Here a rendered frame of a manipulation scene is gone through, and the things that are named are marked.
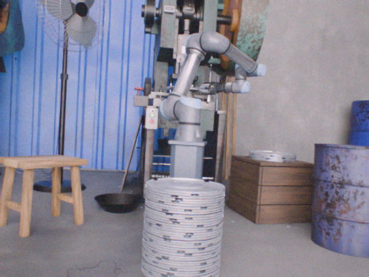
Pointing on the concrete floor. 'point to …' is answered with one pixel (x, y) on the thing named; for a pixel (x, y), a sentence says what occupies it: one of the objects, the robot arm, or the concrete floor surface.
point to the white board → (132, 152)
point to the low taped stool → (42, 162)
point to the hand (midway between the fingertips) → (200, 88)
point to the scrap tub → (341, 199)
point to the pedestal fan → (71, 28)
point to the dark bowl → (119, 202)
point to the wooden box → (271, 190)
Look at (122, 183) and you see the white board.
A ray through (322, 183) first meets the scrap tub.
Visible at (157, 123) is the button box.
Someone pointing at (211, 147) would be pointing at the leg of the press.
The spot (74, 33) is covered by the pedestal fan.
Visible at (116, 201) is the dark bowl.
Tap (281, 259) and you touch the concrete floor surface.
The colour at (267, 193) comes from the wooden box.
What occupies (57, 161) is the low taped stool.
